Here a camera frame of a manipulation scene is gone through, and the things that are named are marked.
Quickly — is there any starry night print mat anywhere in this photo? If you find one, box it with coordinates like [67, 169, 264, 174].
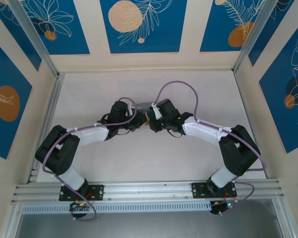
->
[136, 101, 156, 119]

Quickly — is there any grey metal sheet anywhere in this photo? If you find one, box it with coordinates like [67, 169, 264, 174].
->
[14, 212, 284, 238]

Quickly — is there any thin black left gripper cable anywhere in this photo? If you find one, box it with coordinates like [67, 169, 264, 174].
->
[99, 113, 138, 136]

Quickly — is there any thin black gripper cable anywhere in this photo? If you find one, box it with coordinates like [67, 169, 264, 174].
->
[167, 129, 185, 139]
[99, 113, 138, 136]

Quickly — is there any thin black right gripper cable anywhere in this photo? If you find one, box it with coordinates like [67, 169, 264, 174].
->
[167, 129, 185, 139]

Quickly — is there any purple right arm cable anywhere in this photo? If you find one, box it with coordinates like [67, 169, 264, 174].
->
[152, 80, 267, 216]

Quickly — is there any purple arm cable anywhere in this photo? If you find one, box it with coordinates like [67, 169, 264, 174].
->
[41, 97, 139, 221]
[152, 80, 267, 216]

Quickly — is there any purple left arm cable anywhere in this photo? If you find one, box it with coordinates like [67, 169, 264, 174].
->
[41, 97, 139, 221]

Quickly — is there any aluminium side rail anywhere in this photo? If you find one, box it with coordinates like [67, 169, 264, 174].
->
[233, 70, 270, 179]
[27, 72, 66, 184]

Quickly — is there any long aluminium base rail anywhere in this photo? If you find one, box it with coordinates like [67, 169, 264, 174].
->
[13, 179, 285, 204]

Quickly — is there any blue wall panel beige circle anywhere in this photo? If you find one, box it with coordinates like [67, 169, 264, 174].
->
[100, 0, 189, 54]

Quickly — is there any blue floral wall panel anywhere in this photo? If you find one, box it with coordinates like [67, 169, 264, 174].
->
[0, 0, 42, 72]
[248, 0, 298, 67]
[14, 0, 90, 56]

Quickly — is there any grey slotted cable duct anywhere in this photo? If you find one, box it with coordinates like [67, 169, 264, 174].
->
[21, 201, 213, 215]

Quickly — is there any blue wall panel orange circle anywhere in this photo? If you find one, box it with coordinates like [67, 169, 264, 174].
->
[0, 34, 33, 160]
[259, 24, 298, 154]
[199, 0, 267, 53]

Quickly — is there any aluminium frame post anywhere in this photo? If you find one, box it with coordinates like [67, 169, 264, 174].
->
[233, 0, 290, 75]
[7, 0, 60, 79]

